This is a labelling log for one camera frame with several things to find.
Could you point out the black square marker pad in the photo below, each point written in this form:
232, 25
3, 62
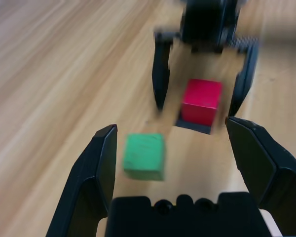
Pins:
195, 128

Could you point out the red wooden block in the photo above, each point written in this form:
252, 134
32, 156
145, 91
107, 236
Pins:
199, 101

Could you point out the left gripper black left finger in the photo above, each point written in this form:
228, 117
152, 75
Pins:
88, 177

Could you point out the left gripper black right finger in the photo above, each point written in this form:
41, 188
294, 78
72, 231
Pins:
261, 168

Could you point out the green wooden block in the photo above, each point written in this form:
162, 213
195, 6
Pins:
144, 155

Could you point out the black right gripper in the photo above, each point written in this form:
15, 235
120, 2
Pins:
204, 24

